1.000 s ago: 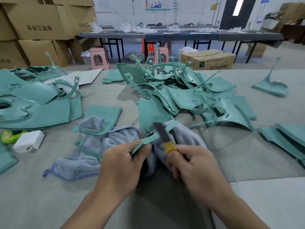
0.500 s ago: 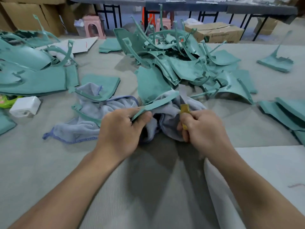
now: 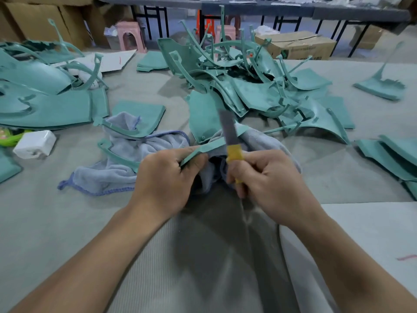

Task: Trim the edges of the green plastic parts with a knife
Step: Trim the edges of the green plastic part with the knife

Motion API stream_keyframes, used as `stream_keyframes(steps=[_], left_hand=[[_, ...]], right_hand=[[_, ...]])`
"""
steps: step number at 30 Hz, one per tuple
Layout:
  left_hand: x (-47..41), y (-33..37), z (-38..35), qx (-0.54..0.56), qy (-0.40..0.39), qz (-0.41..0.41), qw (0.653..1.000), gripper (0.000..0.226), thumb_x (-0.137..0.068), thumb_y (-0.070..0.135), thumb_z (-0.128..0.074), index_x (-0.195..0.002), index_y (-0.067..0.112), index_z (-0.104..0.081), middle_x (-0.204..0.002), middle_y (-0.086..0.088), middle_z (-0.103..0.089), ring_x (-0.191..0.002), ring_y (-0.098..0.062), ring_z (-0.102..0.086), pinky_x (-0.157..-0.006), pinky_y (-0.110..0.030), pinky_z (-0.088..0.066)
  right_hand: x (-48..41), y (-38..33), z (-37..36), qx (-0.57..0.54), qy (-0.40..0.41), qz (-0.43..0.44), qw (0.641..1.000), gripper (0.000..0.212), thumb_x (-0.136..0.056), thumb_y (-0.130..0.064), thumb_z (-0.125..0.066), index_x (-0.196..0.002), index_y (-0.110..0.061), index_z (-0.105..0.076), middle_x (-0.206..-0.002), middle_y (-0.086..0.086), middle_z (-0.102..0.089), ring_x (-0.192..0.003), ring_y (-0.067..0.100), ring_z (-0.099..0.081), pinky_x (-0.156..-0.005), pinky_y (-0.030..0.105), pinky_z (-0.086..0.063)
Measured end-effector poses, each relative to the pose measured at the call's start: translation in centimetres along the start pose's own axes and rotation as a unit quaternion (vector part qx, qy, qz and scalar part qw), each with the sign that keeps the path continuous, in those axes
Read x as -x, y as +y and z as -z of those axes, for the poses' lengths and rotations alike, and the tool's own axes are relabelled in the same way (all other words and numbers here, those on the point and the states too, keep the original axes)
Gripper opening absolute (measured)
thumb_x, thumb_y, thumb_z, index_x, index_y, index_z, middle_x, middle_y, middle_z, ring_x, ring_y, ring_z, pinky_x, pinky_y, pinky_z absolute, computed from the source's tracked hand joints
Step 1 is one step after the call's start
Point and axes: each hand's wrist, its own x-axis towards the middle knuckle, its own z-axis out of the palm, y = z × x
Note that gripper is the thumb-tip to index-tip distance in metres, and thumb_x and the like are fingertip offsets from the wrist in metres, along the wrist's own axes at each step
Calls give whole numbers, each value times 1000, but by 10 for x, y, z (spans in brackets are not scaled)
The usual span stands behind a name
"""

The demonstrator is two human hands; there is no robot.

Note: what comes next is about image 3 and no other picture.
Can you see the person's left hand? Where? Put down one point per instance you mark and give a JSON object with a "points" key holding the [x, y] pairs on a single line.
{"points": [[163, 185]]}

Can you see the person's right hand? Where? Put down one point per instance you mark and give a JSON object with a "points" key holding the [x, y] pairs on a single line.
{"points": [[277, 189]]}

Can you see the single green plastic part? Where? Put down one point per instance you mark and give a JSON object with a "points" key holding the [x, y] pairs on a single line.
{"points": [[202, 148]]}

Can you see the grey-blue wiping cloth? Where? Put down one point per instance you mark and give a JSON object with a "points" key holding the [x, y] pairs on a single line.
{"points": [[104, 176]]}

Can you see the pile of green plastic parts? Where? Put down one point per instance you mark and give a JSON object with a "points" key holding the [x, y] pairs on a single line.
{"points": [[52, 107]]}

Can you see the brown cardboard box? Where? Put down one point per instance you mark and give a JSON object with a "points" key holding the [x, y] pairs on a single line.
{"points": [[296, 45]]}

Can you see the stack of brown cardboard boxes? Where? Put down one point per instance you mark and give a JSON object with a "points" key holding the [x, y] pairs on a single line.
{"points": [[45, 19]]}

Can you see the person's left forearm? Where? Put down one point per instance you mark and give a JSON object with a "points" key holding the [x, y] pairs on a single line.
{"points": [[85, 267]]}

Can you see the person's right forearm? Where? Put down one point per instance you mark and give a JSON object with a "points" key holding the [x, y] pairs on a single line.
{"points": [[355, 264]]}

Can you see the white foam sheet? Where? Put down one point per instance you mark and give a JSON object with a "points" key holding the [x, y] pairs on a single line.
{"points": [[378, 244]]}

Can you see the white paper sheet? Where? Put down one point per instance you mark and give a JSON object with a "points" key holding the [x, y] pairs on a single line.
{"points": [[114, 62]]}

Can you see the white power adapter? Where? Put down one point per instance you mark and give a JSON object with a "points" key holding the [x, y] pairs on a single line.
{"points": [[34, 144]]}

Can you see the pink plastic stool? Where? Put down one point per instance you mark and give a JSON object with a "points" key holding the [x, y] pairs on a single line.
{"points": [[131, 35], [228, 32]]}

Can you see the green and yellow gadget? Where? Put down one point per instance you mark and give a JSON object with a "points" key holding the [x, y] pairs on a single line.
{"points": [[8, 138]]}

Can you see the orange object under table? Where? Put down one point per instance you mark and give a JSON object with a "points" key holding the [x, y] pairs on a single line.
{"points": [[207, 22]]}

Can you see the long grey work table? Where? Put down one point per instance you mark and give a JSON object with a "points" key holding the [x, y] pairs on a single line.
{"points": [[326, 11]]}

